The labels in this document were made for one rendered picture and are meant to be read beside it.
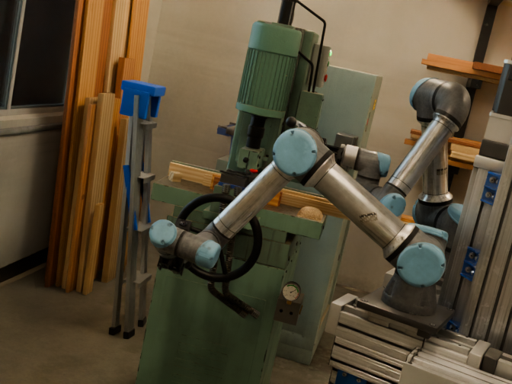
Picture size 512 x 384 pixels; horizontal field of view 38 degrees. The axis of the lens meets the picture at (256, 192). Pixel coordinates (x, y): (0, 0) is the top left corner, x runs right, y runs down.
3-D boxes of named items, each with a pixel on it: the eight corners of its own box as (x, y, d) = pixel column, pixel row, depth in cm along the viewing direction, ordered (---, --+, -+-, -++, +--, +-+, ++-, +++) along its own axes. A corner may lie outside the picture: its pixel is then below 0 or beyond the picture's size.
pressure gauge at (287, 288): (278, 304, 250) (283, 281, 249) (280, 300, 254) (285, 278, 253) (296, 308, 250) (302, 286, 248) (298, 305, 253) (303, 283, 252)
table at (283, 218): (140, 203, 250) (143, 186, 249) (166, 190, 280) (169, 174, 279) (318, 247, 242) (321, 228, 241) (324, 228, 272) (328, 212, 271)
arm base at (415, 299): (440, 308, 211) (449, 275, 209) (427, 320, 198) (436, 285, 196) (390, 291, 218) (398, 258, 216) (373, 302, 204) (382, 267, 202)
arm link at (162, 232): (171, 250, 200) (142, 238, 201) (176, 260, 210) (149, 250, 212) (183, 224, 202) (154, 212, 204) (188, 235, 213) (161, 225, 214)
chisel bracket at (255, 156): (235, 171, 264) (240, 148, 263) (242, 166, 278) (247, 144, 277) (255, 176, 264) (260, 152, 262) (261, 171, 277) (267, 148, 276)
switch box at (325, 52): (305, 84, 288) (314, 43, 285) (308, 84, 297) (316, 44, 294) (321, 88, 287) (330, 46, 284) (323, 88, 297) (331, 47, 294)
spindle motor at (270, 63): (230, 110, 258) (248, 19, 252) (240, 107, 275) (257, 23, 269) (280, 121, 255) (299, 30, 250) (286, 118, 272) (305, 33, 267)
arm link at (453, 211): (454, 251, 242) (465, 211, 239) (428, 238, 253) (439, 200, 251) (482, 254, 247) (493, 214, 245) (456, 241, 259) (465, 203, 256)
